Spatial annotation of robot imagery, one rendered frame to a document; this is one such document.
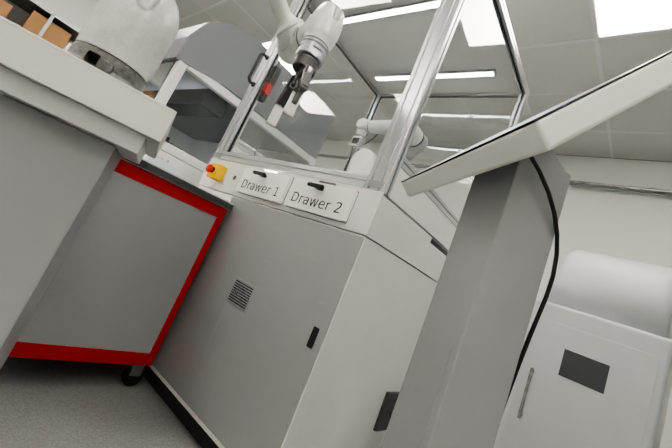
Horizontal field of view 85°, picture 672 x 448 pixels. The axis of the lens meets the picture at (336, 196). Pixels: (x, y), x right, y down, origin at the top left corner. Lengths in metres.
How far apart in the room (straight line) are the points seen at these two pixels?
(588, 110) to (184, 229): 1.28
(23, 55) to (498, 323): 0.96
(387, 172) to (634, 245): 3.35
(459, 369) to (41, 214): 0.81
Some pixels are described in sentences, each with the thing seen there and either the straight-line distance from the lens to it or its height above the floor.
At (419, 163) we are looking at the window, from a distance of 1.33.
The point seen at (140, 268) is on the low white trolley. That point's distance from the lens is 1.47.
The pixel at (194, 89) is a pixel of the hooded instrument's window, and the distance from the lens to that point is 2.25.
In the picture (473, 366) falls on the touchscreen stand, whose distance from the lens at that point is 0.75.
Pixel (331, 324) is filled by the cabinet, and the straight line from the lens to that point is 1.11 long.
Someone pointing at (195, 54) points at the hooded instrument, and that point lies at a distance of 2.25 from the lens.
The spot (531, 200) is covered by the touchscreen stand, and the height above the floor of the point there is 0.93.
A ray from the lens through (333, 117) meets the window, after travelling 1.46.
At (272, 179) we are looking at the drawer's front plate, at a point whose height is 0.90.
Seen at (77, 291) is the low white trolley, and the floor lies 0.30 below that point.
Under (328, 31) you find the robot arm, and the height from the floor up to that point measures 1.31.
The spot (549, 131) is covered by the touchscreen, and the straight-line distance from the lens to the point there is 0.61.
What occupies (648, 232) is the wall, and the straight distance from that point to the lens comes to 4.31.
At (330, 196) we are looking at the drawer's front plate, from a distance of 1.22.
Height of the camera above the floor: 0.65
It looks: 12 degrees up
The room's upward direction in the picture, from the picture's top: 23 degrees clockwise
